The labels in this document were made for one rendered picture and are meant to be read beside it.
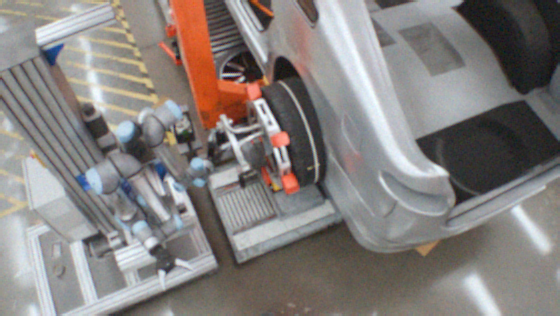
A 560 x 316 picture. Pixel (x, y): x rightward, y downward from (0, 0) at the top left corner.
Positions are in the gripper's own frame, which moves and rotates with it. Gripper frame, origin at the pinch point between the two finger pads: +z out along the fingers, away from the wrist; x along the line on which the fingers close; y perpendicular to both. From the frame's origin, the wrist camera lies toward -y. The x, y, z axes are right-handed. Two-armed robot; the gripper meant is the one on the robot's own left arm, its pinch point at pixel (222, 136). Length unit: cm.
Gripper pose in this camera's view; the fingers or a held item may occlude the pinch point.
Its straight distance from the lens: 275.3
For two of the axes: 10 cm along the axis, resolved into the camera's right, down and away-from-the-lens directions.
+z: 3.7, -7.8, 5.0
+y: 0.2, 5.4, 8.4
